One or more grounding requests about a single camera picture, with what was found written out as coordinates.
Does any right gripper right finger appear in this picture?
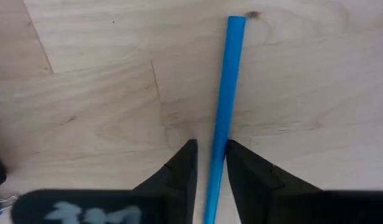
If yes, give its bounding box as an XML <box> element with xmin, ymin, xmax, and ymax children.
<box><xmin>225</xmin><ymin>139</ymin><xmax>383</xmax><ymax>224</ymax></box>

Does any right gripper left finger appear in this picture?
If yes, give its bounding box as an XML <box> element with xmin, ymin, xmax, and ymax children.
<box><xmin>10</xmin><ymin>139</ymin><xmax>198</xmax><ymax>224</ymax></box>

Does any blue pencil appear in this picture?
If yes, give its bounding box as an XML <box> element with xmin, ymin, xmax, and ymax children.
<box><xmin>203</xmin><ymin>15</ymin><xmax>247</xmax><ymax>224</ymax></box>

